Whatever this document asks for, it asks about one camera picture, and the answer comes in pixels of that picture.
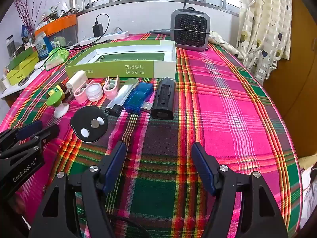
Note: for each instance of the white crumpled cloth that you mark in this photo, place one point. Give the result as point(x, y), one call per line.
point(309, 195)

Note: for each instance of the white charger adapter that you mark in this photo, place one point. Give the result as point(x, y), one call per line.
point(75, 79)

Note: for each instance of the pile of small sundries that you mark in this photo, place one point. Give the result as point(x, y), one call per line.
point(59, 13)

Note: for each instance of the white round plastic jar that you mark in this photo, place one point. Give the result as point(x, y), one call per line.
point(94, 91)

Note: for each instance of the brown bottle green label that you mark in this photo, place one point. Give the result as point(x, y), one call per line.
point(58, 89)

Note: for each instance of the dark glass jar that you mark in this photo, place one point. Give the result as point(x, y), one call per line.
point(10, 45)

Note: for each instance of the pink green plaid tablecloth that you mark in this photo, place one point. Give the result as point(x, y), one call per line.
point(223, 104)

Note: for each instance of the orange rimmed clear bin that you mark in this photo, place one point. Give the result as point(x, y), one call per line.
point(57, 24)

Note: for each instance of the grey fan heater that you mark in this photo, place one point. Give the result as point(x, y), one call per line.
point(190, 29)

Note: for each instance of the silver black lighter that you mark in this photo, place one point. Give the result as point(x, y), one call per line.
point(121, 96)

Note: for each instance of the black rectangular plastic case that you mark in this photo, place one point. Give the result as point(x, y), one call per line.
point(163, 99)

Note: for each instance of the patterned cream cloth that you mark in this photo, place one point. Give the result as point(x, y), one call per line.
point(223, 44)

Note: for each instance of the white computer mouse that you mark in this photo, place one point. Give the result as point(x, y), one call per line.
point(39, 65)

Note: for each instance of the purple flower branches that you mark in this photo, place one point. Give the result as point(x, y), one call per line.
point(26, 17)

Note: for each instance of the blue translucent USB dongle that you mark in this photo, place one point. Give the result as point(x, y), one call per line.
point(136, 96)

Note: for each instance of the green white mushroom knob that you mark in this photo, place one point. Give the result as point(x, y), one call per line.
point(54, 99)

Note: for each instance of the green white cardboard box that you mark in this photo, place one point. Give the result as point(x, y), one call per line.
point(99, 69)

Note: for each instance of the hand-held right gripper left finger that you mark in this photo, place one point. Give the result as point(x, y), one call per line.
point(115, 163)

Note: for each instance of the white power strip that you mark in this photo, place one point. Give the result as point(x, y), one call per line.
point(116, 35)

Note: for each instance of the green tissue pack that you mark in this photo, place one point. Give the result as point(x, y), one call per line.
point(58, 54)

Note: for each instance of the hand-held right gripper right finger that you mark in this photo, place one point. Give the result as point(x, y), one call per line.
point(203, 168)

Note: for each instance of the pink plastic clip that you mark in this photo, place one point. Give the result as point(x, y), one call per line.
point(80, 99)
point(109, 94)

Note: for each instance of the yellow-green box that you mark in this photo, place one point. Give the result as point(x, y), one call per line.
point(23, 75)

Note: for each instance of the dark green box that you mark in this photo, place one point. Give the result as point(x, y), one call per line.
point(22, 59)

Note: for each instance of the blue carton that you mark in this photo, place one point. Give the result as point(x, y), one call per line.
point(43, 45)

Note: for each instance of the wooden cabinet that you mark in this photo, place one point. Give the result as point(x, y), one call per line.
point(297, 79)

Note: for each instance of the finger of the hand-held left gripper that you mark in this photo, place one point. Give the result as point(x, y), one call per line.
point(29, 129)
point(49, 132)

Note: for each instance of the patterned cream curtain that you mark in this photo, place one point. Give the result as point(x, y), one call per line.
point(262, 29)

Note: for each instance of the black round button disc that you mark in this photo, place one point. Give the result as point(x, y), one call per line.
point(84, 119)

